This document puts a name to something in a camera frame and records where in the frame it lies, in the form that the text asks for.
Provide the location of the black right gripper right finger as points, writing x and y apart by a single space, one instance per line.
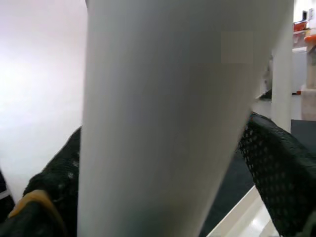
284 177

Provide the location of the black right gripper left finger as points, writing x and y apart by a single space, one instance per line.
49 197

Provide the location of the white plastic table leg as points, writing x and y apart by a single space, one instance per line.
160 111
281 86

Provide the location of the black tablecloth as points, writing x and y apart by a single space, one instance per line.
234 187

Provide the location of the white plastic table top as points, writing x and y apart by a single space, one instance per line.
242 217

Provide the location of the orange rimmed large container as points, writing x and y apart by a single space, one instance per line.
306 32

